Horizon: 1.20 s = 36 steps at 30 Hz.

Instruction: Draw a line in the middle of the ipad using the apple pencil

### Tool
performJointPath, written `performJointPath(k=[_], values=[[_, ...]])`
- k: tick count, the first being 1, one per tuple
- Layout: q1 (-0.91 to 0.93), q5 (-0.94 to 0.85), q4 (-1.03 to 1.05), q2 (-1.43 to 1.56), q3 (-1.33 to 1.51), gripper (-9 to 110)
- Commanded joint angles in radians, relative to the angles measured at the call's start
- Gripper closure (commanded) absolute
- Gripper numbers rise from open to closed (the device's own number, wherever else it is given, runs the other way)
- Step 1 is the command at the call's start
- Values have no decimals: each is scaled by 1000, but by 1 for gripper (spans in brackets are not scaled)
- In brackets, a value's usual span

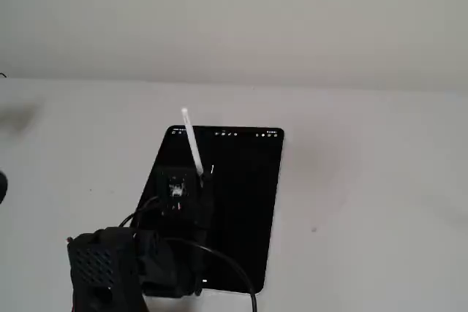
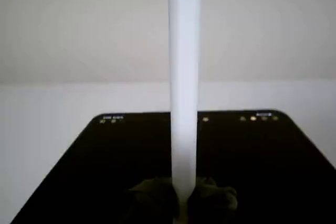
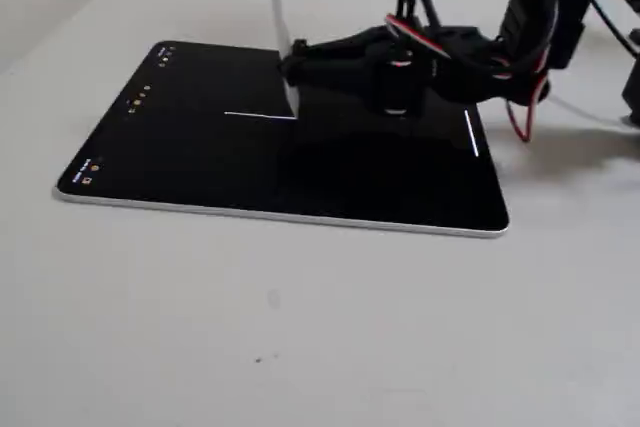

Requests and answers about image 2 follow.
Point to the white apple pencil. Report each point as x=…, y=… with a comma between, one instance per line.
x=185, y=77

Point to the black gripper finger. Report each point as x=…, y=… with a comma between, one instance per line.
x=155, y=203
x=212, y=203

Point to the black screen silver ipad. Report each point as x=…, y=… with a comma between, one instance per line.
x=262, y=169

